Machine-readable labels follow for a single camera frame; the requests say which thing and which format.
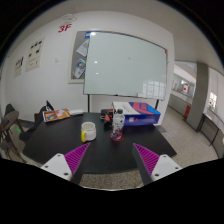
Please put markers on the blue and white cardboard box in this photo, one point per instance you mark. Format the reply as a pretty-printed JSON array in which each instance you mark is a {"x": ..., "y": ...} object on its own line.
[{"x": 143, "y": 115}]

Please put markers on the white wall-mounted fixture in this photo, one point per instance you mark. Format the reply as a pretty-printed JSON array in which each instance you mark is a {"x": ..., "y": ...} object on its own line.
[{"x": 68, "y": 17}]

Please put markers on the large white wall poster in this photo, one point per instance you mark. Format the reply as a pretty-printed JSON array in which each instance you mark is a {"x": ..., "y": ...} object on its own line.
[{"x": 35, "y": 54}]

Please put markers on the clear bottle with white label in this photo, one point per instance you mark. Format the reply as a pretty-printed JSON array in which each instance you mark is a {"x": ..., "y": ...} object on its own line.
[{"x": 118, "y": 125}]

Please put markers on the small white flat device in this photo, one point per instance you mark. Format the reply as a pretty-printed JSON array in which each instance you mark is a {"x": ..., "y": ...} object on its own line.
[{"x": 76, "y": 112}]

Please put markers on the red and black tool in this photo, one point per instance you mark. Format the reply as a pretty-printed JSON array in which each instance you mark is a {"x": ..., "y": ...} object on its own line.
[{"x": 107, "y": 115}]

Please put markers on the red fire extinguisher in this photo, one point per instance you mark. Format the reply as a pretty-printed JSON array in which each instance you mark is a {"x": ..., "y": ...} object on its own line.
[{"x": 187, "y": 112}]

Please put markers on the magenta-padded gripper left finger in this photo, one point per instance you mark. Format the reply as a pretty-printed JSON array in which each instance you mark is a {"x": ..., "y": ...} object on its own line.
[{"x": 74, "y": 159}]

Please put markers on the dark wooden chair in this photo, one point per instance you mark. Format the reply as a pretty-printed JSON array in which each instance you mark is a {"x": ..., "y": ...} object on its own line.
[{"x": 10, "y": 121}]

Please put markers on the small white wall poster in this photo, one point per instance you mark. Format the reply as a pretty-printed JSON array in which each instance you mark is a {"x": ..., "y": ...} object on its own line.
[{"x": 19, "y": 66}]

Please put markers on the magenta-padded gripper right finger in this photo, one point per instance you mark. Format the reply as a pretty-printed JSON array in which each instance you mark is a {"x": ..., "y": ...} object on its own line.
[{"x": 149, "y": 159}]

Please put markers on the grey notice board with papers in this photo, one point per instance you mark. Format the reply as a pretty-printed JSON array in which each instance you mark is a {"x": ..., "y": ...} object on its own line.
[{"x": 77, "y": 56}]

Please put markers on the large whiteboard on stand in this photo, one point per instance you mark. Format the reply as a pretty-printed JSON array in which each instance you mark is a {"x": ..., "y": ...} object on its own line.
[{"x": 125, "y": 63}]

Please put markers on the colourful flat book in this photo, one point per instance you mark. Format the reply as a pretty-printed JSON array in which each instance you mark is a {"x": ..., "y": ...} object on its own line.
[{"x": 56, "y": 115}]

